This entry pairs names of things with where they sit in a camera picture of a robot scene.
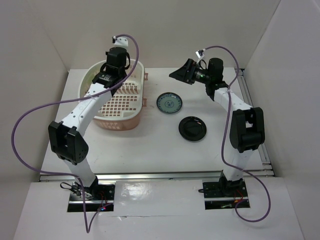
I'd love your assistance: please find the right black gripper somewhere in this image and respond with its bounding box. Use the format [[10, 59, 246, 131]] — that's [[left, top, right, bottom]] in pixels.
[[169, 58, 212, 85]]

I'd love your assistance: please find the blue patterned plate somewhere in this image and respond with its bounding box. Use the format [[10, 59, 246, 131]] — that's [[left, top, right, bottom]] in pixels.
[[156, 92, 183, 115]]

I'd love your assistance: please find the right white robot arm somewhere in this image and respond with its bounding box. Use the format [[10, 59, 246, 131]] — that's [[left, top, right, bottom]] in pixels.
[[169, 58, 265, 197]]

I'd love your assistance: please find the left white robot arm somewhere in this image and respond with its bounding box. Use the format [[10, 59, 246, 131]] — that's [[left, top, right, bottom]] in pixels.
[[48, 47, 130, 200]]

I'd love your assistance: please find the white pink dish rack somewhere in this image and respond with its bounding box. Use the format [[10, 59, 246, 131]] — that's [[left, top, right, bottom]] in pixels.
[[93, 62, 148, 131]]

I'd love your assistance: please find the black plate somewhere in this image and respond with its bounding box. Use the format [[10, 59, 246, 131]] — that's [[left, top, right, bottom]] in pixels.
[[178, 116, 207, 142]]

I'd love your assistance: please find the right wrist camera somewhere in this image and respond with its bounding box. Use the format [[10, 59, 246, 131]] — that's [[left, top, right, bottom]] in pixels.
[[195, 49, 206, 62]]

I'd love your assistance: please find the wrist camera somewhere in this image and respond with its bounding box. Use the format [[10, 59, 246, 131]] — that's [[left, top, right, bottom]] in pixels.
[[195, 49, 206, 62], [112, 36, 129, 49]]

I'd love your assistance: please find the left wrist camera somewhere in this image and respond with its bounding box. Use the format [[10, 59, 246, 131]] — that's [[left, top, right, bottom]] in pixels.
[[112, 36, 129, 49]]

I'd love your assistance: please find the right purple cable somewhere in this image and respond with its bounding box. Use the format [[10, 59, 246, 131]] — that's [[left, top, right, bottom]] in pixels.
[[204, 45, 272, 223]]

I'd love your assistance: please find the purple cable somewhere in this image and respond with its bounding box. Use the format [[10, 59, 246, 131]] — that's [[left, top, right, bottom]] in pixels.
[[11, 33, 140, 234], [204, 45, 272, 223]]

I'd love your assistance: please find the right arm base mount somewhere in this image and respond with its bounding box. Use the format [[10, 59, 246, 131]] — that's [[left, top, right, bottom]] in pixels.
[[198, 181, 251, 210]]

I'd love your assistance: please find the aluminium rail frame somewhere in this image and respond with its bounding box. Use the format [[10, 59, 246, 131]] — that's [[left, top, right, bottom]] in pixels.
[[37, 67, 276, 183]]

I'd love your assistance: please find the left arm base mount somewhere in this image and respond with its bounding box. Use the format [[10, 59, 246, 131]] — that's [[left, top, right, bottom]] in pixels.
[[60, 182, 116, 213]]

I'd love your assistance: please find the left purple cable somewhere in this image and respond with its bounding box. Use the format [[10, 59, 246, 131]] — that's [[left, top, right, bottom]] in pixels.
[[11, 33, 140, 234]]

